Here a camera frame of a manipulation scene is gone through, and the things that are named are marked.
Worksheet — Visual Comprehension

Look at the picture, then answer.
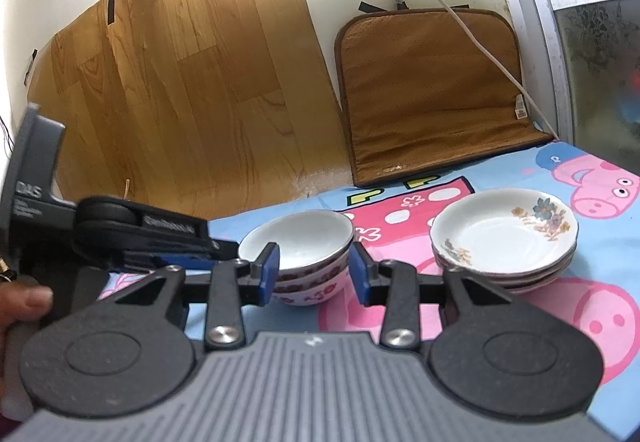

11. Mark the white power cable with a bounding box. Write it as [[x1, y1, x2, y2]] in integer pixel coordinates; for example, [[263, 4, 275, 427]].
[[375, 0, 557, 139]]

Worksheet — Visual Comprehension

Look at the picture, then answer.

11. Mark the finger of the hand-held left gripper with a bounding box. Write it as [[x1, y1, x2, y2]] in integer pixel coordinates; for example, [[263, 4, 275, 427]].
[[106, 237, 241, 273], [131, 203, 212, 243]]

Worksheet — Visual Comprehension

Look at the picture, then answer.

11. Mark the white floral plate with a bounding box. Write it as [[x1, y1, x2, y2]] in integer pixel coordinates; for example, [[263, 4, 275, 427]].
[[432, 247, 577, 283], [440, 264, 571, 296], [429, 188, 580, 273]]

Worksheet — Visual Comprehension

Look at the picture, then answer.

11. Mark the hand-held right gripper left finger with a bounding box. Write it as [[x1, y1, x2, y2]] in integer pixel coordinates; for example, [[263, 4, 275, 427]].
[[115, 242, 281, 351]]

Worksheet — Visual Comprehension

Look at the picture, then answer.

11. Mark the person's left hand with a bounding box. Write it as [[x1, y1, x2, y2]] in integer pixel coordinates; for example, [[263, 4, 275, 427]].
[[0, 285, 55, 353]]

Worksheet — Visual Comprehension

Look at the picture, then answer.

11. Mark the white bowl red flower band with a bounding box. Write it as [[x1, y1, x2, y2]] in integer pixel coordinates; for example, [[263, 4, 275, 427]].
[[274, 267, 349, 307], [272, 247, 352, 290], [238, 210, 356, 275]]

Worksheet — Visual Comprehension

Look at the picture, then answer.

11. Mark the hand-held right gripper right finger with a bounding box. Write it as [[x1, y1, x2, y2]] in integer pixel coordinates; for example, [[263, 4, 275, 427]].
[[349, 242, 509, 353]]

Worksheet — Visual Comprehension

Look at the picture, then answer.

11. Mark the frosted glass sliding door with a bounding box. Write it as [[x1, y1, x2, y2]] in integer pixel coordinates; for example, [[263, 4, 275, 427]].
[[487, 0, 640, 163]]

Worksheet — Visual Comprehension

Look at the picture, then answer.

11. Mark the wood pattern wall sheet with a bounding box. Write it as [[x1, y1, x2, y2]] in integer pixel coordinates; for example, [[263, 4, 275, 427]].
[[24, 0, 351, 225]]

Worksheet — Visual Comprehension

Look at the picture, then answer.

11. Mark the brown seat cushion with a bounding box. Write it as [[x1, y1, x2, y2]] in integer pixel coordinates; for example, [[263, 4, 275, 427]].
[[334, 8, 557, 189]]

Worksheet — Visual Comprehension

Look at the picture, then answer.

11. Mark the printed cartoon pig blanket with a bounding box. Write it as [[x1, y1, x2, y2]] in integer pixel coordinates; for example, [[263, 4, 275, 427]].
[[97, 139, 640, 439]]

